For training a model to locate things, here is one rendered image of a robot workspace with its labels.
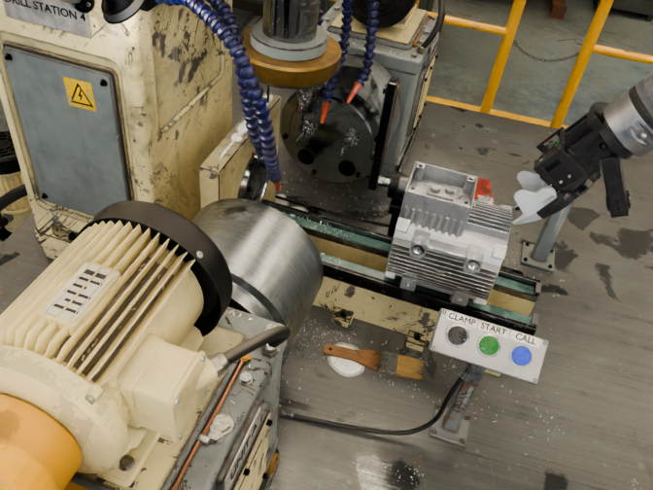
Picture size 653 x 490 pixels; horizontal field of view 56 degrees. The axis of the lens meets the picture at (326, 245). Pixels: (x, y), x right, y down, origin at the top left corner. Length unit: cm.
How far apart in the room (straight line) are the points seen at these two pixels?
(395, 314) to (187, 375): 76
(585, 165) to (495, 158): 92
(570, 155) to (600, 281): 68
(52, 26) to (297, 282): 54
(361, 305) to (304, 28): 57
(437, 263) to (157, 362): 66
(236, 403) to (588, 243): 118
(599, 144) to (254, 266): 54
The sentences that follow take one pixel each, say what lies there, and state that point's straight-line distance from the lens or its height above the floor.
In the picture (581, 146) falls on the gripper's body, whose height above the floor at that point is 133.
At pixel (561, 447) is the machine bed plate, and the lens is 127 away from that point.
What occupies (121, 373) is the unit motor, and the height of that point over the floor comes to 131.
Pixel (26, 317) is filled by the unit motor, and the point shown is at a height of 135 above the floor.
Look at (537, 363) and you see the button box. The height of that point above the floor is 106.
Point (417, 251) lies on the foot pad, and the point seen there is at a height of 105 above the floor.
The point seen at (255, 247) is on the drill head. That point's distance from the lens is 93.
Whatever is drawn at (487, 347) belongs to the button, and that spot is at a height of 107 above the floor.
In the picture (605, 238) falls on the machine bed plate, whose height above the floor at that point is 80.
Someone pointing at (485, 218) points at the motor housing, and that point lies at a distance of 115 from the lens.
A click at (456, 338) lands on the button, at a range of 98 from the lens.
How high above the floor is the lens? 179
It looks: 42 degrees down
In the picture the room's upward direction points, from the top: 8 degrees clockwise
